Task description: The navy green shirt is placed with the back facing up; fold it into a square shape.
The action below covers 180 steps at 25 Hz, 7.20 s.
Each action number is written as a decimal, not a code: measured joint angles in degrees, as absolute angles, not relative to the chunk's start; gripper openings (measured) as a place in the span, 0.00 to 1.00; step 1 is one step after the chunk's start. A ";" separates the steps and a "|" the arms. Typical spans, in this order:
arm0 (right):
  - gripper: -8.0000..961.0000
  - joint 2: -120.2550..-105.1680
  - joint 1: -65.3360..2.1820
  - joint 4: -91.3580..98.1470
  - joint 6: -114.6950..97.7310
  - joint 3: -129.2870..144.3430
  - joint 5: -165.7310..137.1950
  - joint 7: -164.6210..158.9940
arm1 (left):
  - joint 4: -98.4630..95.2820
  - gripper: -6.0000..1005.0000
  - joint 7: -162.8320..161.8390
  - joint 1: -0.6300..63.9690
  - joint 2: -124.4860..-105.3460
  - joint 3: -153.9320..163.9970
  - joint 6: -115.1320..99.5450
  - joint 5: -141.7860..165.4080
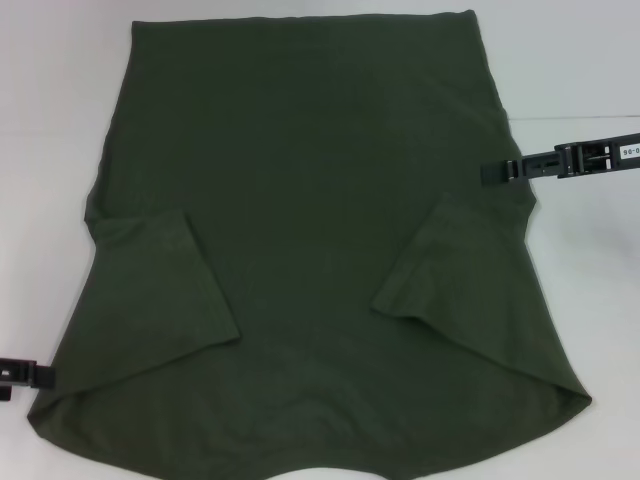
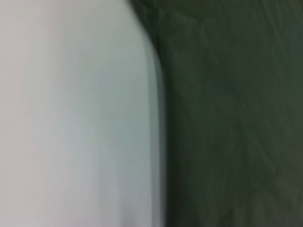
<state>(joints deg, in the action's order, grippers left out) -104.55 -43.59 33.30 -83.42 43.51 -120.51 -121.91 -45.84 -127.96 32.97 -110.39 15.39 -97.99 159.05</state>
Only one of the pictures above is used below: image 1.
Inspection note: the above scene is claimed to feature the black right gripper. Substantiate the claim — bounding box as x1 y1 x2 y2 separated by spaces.
480 131 640 188

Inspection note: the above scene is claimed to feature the dark green shirt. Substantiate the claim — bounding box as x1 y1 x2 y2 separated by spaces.
27 8 594 480

